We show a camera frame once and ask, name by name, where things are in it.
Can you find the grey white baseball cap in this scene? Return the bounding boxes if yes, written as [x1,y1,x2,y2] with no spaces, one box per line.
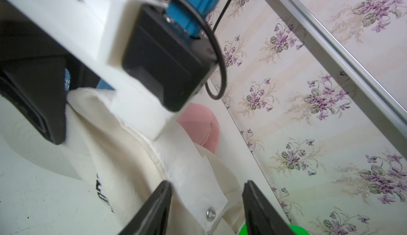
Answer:
[1,88,245,235]

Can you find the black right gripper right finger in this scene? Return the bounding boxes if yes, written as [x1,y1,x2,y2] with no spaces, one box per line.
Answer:
[242,180,294,235]

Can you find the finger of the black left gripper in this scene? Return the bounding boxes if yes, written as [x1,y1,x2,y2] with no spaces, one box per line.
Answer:
[1,57,66,145]

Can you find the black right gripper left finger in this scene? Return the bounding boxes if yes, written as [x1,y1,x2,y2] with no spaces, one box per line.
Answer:
[119,180,172,235]

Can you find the light blue baseball cap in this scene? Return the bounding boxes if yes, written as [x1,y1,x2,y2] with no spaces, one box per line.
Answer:
[65,69,114,91]

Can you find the green plastic basket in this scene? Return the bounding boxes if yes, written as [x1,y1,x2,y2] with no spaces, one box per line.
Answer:
[238,223,309,235]

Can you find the pink baseball cap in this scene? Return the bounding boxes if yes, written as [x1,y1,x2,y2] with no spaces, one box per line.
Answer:
[177,103,220,154]

